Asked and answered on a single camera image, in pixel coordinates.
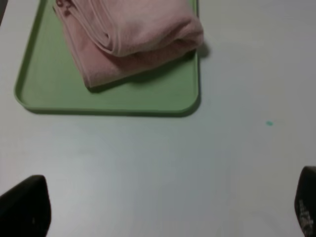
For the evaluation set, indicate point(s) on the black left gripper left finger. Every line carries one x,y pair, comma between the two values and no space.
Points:
25,209

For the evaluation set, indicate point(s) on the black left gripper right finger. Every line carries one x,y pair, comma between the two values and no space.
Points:
305,201

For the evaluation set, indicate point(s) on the pink fluffy towel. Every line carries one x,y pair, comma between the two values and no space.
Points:
113,39

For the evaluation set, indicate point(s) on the green plastic tray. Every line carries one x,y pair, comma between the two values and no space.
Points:
49,82

